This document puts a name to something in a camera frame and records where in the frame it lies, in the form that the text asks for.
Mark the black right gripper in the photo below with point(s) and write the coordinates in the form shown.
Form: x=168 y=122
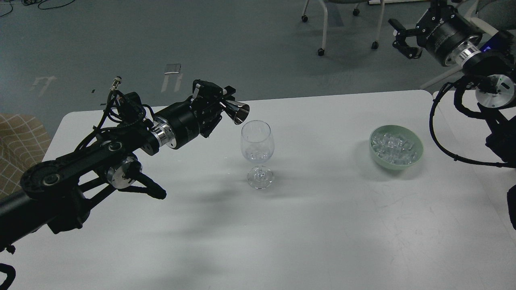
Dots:
x=439 y=31

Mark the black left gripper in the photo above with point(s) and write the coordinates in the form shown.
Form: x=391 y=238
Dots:
x=197 y=115

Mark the steel double jigger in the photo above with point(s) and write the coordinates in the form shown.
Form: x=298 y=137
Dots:
x=236 y=110

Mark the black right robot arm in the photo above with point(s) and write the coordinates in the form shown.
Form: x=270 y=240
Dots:
x=483 y=53

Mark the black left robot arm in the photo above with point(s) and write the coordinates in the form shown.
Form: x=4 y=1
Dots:
x=60 y=193

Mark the clear wine glass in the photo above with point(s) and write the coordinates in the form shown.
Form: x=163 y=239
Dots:
x=257 y=146

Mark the pile of ice cubes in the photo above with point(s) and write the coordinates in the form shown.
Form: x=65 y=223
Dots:
x=394 y=148

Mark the silver floor socket plate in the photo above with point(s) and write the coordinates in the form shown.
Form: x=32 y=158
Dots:
x=172 y=69

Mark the grey white office chair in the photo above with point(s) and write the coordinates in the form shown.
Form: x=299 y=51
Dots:
x=490 y=16

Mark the green bowl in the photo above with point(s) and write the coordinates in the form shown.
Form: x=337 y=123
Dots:
x=396 y=129

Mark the beige checked cushion seat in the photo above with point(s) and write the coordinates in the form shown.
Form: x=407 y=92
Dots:
x=24 y=143

